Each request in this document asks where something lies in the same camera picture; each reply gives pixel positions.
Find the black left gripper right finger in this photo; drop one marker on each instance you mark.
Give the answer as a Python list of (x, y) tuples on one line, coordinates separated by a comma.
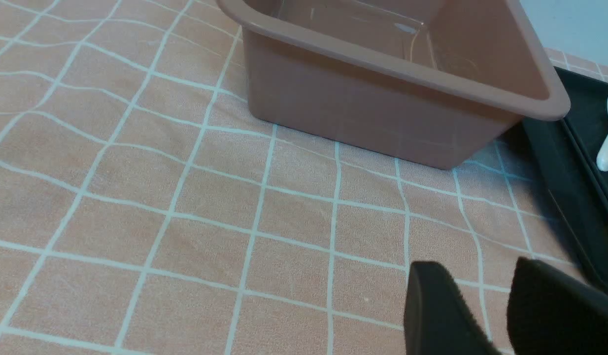
[(551, 313)]

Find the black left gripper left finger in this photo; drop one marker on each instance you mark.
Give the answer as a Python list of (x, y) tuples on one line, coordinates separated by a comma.
[(437, 320)]

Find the black chopstick gold band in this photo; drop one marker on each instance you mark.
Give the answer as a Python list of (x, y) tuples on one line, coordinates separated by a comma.
[(589, 134)]

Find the black plastic tray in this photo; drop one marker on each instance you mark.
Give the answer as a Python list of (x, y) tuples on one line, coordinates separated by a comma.
[(568, 180)]

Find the pink plastic bin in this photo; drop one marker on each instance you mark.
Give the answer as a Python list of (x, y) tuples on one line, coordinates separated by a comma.
[(428, 81)]

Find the pink checkered tablecloth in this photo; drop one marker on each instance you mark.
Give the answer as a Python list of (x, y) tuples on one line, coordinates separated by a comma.
[(145, 210)]

